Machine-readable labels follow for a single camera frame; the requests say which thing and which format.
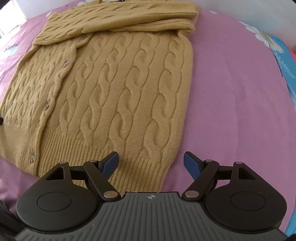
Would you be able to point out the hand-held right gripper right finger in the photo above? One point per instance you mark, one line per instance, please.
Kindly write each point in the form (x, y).
(192, 165)

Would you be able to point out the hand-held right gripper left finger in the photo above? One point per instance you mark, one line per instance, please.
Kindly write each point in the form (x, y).
(108, 164)

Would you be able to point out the pink floral bed sheet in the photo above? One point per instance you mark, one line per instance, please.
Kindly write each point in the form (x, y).
(231, 104)

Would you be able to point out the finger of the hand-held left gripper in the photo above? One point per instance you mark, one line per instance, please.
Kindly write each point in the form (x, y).
(1, 121)

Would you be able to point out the blue floral cloth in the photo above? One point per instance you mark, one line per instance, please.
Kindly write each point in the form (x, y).
(286, 69)

